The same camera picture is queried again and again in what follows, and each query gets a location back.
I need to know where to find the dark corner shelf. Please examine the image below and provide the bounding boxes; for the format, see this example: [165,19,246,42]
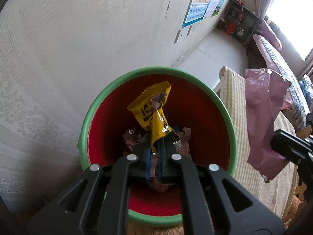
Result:
[218,0,262,47]

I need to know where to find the blue patterned pillow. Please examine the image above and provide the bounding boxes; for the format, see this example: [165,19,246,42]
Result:
[299,74,313,113]

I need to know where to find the green red trash bin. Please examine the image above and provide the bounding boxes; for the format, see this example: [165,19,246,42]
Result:
[77,66,238,227]

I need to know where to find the wooden chair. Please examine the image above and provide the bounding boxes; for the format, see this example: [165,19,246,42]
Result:
[296,125,312,202]

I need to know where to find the bed with checked quilt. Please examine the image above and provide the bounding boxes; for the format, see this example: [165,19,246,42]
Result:
[253,34,309,132]

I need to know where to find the yellow snack wrapper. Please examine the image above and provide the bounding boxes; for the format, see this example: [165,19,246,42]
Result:
[127,81,179,152]

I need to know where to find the purple pillow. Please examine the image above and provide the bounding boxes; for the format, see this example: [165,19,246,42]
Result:
[256,19,283,52]

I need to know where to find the red bucket on floor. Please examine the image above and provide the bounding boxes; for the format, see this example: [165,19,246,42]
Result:
[226,22,237,35]

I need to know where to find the pink plastic bag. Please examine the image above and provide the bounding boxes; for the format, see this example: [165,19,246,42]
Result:
[245,68,290,183]

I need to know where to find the beige checked table cloth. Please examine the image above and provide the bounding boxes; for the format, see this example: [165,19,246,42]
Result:
[220,66,298,219]

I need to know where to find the orange fuzzy cushion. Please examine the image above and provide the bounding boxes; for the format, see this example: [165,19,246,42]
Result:
[127,221,184,235]

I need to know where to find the white wall socket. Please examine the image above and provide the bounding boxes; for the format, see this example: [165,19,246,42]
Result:
[174,29,181,44]

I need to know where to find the blue pinyin wall poster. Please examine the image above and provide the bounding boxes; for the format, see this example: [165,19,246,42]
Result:
[182,0,210,28]

